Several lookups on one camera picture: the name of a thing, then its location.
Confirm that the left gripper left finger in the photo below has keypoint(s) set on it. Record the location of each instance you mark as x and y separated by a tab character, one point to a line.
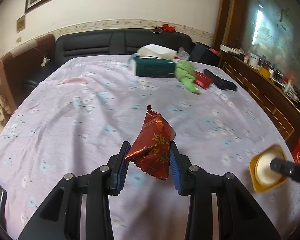
59	215

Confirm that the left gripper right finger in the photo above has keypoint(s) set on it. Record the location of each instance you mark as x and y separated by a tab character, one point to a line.
239	214

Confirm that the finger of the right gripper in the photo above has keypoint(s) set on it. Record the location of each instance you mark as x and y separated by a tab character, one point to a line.
286	168

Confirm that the gold box lid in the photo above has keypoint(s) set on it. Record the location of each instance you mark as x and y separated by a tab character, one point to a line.
263	178

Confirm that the dark red candy packet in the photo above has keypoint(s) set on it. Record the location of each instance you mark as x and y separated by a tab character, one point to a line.
151	150

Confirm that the wooden brick-pattern counter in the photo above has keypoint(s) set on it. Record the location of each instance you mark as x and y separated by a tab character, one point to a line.
277	106

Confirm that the floral pink tablecloth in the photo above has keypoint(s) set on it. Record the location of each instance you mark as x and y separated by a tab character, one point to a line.
81	114

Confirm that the black toy pistol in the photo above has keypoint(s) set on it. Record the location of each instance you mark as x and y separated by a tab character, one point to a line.
219	82

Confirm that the red flat pouch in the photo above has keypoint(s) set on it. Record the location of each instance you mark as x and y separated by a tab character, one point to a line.
202	80

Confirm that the green crumpled cloth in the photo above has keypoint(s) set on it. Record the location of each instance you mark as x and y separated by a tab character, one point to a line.
185	73

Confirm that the brown armchair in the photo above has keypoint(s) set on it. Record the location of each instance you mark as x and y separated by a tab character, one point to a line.
22	63

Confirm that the green tissue box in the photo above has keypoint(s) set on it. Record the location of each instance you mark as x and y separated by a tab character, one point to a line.
152	61

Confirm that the black leather sofa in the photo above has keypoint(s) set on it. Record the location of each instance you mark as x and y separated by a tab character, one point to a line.
104	42

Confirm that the red knot ornament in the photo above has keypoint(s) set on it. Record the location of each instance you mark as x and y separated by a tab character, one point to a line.
167	28

